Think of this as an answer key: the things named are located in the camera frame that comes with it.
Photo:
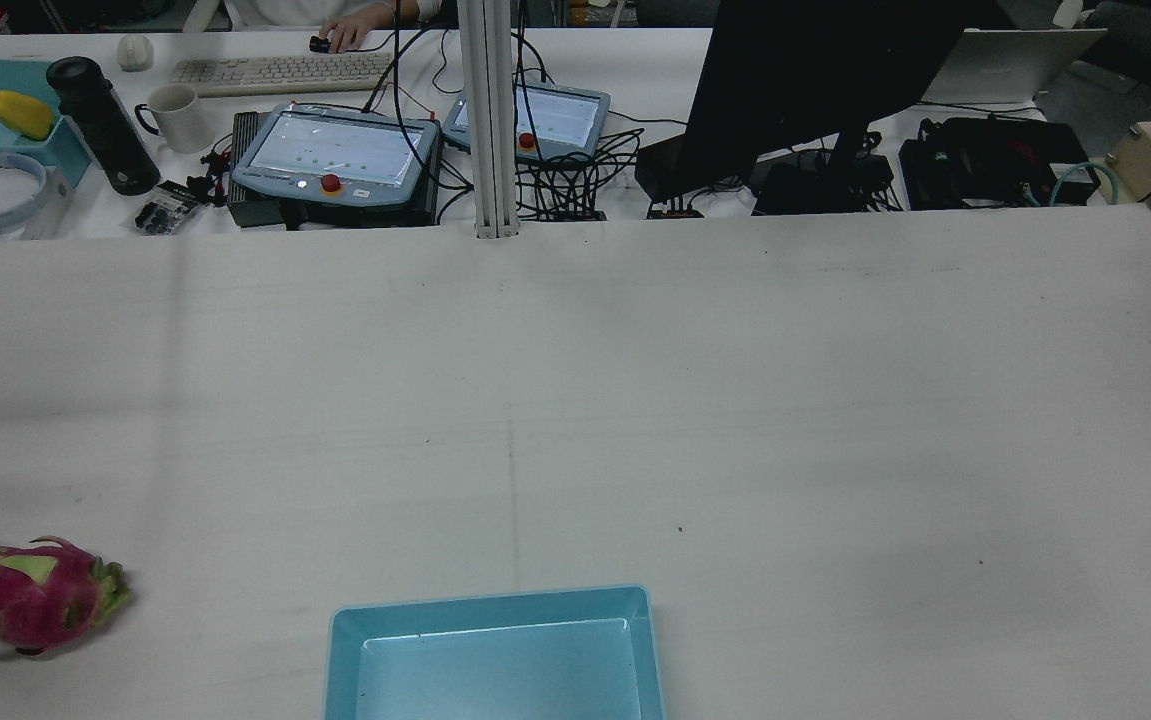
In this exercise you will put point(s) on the pink dragon fruit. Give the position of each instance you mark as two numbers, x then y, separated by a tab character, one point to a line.
30	600

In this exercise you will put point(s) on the black usb hub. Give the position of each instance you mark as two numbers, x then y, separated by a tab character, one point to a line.
675	211

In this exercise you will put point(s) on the small black box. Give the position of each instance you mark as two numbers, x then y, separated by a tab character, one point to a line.
660	165

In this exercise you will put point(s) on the small grey teach pendant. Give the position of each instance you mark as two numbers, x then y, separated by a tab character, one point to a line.
565	118

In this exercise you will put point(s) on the black power adapter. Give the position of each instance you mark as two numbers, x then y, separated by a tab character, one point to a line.
795	190

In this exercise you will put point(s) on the large grey teach pendant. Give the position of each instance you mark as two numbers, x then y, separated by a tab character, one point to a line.
335	150

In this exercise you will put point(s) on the light blue plastic bin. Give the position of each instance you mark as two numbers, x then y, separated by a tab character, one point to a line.
495	670

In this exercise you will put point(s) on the black monitor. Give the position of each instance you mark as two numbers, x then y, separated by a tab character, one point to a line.
805	80

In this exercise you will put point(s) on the person in white hoodie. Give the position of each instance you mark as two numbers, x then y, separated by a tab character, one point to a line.
360	25

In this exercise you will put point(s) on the black computer mouse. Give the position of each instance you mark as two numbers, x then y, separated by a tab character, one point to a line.
320	44

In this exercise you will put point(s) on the beige keyboard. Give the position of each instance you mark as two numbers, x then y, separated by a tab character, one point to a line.
285	73

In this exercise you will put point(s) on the clear bag of black parts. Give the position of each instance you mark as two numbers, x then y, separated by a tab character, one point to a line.
167	208

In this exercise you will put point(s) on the black electronics box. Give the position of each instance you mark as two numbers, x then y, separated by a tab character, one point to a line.
985	160

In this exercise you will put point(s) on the white mug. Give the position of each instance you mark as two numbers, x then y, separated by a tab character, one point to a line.
180	118

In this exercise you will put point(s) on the silver laptop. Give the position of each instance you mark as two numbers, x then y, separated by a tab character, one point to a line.
1005	65

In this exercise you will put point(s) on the black water bottle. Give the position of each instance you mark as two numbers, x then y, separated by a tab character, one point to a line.
105	130

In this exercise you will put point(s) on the yellow fruit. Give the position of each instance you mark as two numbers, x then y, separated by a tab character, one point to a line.
20	113

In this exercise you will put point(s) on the aluminium frame post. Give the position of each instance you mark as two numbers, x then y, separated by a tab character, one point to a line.
490	120

